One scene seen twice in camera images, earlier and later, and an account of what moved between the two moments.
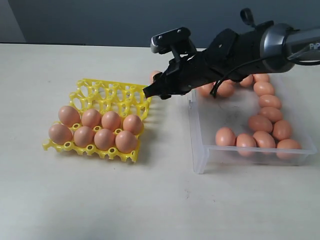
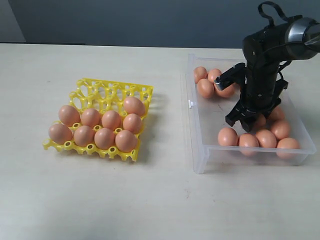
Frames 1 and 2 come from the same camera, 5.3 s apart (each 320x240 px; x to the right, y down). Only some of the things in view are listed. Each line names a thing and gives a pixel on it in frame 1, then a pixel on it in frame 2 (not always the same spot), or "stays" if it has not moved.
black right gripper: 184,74 to 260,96
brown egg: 151,79 to 133,105
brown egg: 126,141 stays
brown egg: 84,136 stays
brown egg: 110,120 stays
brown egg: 104,139 stays
